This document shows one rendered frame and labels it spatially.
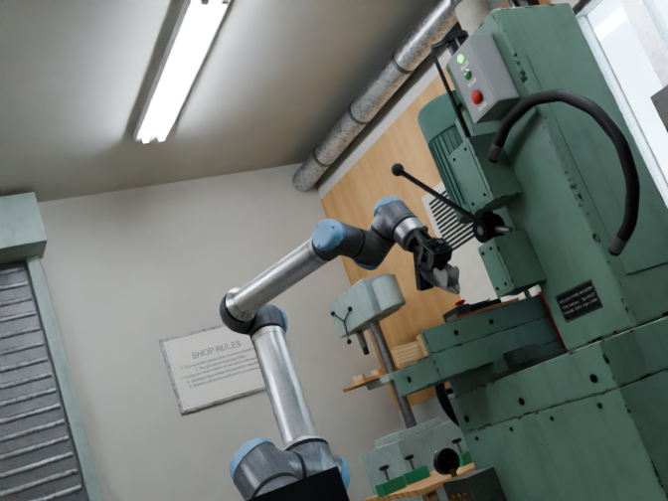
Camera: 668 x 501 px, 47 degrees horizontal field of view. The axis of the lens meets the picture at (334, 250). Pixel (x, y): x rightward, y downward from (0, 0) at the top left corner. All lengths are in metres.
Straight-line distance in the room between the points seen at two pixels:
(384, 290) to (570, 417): 2.62
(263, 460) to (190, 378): 2.58
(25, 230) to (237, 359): 1.43
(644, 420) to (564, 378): 0.18
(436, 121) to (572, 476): 0.90
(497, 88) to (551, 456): 0.77
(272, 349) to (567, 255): 1.17
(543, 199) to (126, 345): 3.39
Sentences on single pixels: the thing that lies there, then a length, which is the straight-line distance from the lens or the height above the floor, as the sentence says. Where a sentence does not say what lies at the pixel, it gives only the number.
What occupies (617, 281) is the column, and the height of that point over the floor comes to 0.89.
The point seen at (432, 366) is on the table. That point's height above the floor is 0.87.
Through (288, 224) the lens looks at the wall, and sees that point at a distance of 5.27.
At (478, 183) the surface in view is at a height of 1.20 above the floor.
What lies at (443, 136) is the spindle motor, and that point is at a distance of 1.98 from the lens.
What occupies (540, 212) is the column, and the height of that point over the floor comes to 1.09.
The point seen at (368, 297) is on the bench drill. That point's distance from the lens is 4.23.
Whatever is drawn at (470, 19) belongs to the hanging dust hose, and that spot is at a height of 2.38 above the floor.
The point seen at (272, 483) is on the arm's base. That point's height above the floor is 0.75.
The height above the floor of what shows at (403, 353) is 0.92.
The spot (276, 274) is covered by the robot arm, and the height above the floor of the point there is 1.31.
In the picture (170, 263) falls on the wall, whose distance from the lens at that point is 4.91.
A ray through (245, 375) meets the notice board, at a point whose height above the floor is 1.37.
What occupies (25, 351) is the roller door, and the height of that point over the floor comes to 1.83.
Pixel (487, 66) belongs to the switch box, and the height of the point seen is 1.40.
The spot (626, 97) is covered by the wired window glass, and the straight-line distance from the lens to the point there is 3.50.
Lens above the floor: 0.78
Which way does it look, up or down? 13 degrees up
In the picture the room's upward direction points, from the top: 20 degrees counter-clockwise
